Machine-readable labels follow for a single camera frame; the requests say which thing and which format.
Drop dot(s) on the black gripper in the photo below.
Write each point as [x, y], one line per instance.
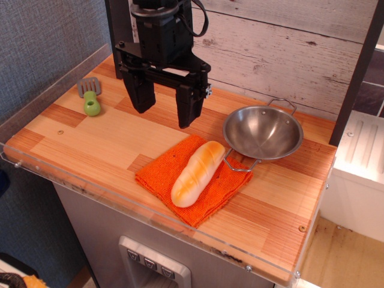
[164, 55]

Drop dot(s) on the green handled grey spatula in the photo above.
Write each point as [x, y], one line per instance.
[89, 89]

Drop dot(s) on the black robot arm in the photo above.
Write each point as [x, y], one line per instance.
[156, 6]

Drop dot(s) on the toy bread loaf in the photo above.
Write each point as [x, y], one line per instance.
[197, 174]

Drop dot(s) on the orange folded cloth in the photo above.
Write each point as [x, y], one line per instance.
[159, 176]

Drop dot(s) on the grey toy fridge cabinet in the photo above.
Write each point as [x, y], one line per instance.
[98, 227]

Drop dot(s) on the silver dispenser panel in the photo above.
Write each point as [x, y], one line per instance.
[148, 268]

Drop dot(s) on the clear acrylic table guard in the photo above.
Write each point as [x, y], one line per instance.
[266, 224]

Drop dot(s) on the orange black object bottom left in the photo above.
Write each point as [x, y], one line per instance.
[13, 280]

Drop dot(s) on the dark vertical left post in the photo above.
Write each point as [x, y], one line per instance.
[120, 28]

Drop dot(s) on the dark vertical post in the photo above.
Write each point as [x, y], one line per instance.
[362, 64]
[120, 28]

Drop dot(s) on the metal bowl with handles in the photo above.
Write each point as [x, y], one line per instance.
[263, 133]

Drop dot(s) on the dark vertical right post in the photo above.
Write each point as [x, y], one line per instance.
[362, 64]

